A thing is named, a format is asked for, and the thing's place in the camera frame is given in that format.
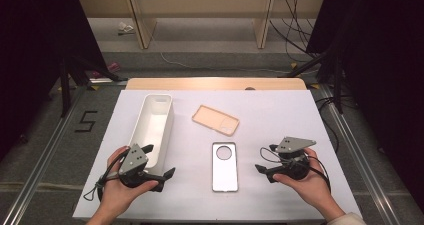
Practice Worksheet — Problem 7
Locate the metal floor rail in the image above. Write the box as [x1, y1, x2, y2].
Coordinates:
[3, 84, 88, 225]
[318, 84, 401, 225]

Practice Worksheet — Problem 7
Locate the person's left hand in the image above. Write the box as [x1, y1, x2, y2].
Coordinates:
[99, 145, 159, 209]

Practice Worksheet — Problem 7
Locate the black tripod stand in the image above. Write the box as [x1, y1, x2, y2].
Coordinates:
[58, 54, 129, 119]
[278, 4, 346, 114]

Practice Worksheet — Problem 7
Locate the cream sleeve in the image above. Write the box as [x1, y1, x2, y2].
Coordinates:
[328, 212, 366, 225]

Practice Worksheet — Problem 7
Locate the pink object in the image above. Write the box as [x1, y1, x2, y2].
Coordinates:
[91, 62, 121, 79]

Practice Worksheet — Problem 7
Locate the light wooden shelf unit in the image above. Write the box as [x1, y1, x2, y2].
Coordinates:
[75, 0, 327, 50]

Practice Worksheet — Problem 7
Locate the white plastic container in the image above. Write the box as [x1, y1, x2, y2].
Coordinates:
[128, 93, 175, 177]

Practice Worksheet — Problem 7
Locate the black floor cable bundle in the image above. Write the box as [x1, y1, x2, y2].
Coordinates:
[269, 0, 321, 63]

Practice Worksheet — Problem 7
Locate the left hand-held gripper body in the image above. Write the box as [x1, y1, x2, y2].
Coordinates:
[118, 143, 160, 189]

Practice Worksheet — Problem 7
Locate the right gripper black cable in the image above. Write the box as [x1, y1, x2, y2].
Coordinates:
[259, 146, 332, 193]

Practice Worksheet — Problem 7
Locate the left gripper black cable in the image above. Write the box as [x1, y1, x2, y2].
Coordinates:
[83, 149, 132, 203]

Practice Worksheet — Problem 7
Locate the thin black floor cable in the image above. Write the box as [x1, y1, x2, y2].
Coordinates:
[314, 96, 342, 154]

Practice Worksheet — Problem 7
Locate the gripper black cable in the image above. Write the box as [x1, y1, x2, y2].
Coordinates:
[83, 149, 132, 203]
[259, 146, 332, 193]

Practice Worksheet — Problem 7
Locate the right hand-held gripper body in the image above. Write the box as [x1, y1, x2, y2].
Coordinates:
[273, 136, 317, 183]

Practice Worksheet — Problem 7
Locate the person's right hand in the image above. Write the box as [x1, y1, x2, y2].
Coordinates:
[272, 147, 337, 217]

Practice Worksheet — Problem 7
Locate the light wooden table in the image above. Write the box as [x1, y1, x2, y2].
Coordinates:
[124, 77, 308, 91]

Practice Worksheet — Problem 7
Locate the black curtain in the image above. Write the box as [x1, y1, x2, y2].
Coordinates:
[0, 0, 108, 161]
[306, 0, 424, 213]

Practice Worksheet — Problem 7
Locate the beige phone case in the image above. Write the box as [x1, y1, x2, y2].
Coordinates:
[191, 104, 241, 138]

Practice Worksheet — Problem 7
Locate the crumpled white paper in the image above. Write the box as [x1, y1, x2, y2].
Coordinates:
[117, 21, 135, 36]

